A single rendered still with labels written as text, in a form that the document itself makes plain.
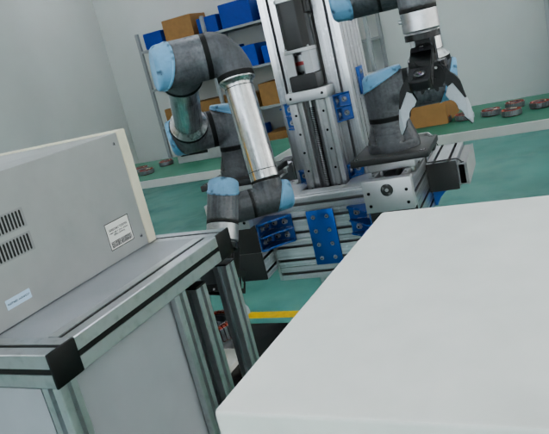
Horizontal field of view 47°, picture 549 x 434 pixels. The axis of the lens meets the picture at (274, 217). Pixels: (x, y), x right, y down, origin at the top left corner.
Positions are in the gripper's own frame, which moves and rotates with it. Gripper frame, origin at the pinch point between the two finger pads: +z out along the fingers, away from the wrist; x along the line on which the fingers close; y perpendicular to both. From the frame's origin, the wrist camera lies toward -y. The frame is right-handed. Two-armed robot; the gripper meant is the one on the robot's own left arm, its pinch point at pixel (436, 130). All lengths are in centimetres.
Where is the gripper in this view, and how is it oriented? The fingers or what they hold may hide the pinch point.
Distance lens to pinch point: 138.6
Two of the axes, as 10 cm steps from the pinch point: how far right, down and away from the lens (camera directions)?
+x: -9.1, 1.2, 4.0
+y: 3.4, -3.1, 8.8
